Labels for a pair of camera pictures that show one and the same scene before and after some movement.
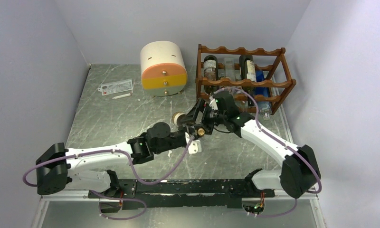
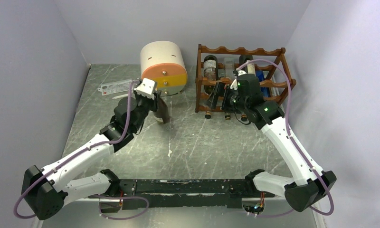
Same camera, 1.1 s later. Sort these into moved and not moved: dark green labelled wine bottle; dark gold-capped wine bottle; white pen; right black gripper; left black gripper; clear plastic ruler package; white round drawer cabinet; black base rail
Moved: right black gripper; left black gripper; dark gold-capped wine bottle
Not moved: dark green labelled wine bottle; white pen; white round drawer cabinet; black base rail; clear plastic ruler package
